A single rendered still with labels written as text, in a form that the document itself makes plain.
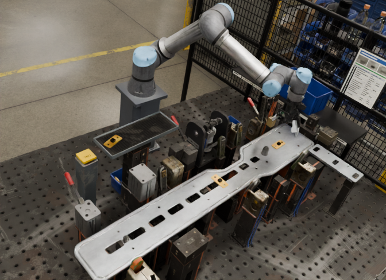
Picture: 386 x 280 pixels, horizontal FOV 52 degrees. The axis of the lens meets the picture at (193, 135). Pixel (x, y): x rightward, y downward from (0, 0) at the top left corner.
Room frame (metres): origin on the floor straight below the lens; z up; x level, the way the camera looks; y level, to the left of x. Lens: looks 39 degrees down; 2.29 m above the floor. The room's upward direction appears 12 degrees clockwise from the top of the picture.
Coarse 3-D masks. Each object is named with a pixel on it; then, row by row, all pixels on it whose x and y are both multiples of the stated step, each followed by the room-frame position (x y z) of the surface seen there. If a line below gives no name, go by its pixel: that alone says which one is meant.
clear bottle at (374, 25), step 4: (384, 12) 2.15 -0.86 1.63; (380, 16) 2.15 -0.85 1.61; (384, 16) 2.14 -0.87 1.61; (376, 20) 2.15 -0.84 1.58; (380, 20) 2.13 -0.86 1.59; (384, 20) 2.14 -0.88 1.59; (372, 24) 2.15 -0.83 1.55; (376, 24) 2.13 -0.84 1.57; (380, 24) 2.13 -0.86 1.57; (384, 24) 2.14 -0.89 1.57; (372, 28) 2.14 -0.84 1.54; (376, 28) 2.12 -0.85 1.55; (380, 28) 2.12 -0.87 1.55
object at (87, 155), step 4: (80, 152) 1.13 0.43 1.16; (84, 152) 1.14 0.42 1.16; (88, 152) 1.14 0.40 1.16; (76, 156) 1.11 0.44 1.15; (80, 156) 1.11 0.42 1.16; (84, 156) 1.11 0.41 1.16; (88, 156) 1.12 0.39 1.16; (92, 156) 1.12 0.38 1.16; (80, 160) 1.09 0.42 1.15; (84, 160) 1.09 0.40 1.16; (88, 160) 1.10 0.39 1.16
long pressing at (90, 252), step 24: (264, 144) 1.63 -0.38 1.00; (288, 144) 1.67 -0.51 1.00; (312, 144) 1.72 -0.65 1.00; (264, 168) 1.44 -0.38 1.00; (168, 192) 1.16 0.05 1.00; (192, 192) 1.19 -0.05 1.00; (216, 192) 1.22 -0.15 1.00; (144, 216) 1.01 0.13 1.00; (168, 216) 1.03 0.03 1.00; (192, 216) 1.06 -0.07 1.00; (96, 240) 0.85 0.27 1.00; (144, 240) 0.89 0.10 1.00; (96, 264) 0.76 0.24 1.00; (120, 264) 0.78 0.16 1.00
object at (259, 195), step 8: (248, 192) 1.23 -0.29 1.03; (256, 192) 1.22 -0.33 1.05; (248, 200) 1.22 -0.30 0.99; (256, 200) 1.20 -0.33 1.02; (264, 200) 1.19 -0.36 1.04; (248, 208) 1.21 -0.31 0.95; (256, 208) 1.19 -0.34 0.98; (264, 208) 1.21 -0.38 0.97; (240, 216) 1.23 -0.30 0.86; (248, 216) 1.21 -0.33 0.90; (256, 216) 1.18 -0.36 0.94; (240, 224) 1.22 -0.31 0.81; (248, 224) 1.20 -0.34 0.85; (232, 232) 1.25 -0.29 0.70; (240, 232) 1.21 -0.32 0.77; (248, 232) 1.19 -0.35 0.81; (240, 240) 1.20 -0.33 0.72; (248, 240) 1.19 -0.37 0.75
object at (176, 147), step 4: (176, 144) 1.37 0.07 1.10; (172, 148) 1.34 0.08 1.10; (176, 148) 1.34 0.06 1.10; (180, 148) 1.35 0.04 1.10; (168, 152) 1.35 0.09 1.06; (172, 152) 1.33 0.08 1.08; (176, 152) 1.32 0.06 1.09; (180, 152) 1.34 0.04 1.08; (176, 156) 1.32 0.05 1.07; (180, 156) 1.35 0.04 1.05
